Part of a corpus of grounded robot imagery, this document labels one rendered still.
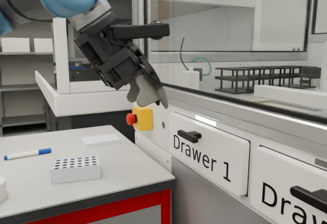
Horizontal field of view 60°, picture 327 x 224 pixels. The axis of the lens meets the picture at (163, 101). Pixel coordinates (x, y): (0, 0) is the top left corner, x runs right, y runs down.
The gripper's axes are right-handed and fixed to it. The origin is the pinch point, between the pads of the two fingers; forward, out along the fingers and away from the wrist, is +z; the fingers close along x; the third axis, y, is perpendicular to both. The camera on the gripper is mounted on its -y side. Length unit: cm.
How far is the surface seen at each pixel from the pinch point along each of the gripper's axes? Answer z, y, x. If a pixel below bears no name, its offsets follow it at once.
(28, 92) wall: 31, 45, -416
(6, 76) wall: -5, 53, -416
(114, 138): 19, 10, -45
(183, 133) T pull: 10.1, 0.2, -0.7
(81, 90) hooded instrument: 5, 6, -80
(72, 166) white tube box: 7.4, 24.6, -21.4
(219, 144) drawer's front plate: 12.5, -2.5, 7.9
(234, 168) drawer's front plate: 15.3, -0.5, 12.8
